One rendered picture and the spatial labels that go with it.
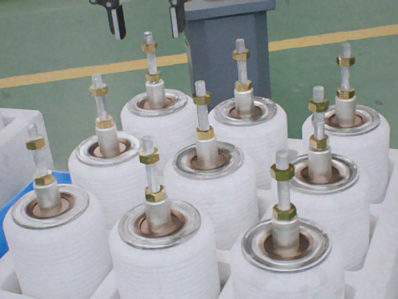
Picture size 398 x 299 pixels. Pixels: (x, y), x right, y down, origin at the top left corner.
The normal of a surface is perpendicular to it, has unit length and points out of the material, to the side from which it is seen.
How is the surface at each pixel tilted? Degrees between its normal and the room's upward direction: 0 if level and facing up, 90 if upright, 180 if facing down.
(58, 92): 0
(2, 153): 90
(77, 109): 0
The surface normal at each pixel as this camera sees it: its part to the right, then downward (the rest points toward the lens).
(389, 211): -0.10, -0.87
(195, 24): -0.62, 0.47
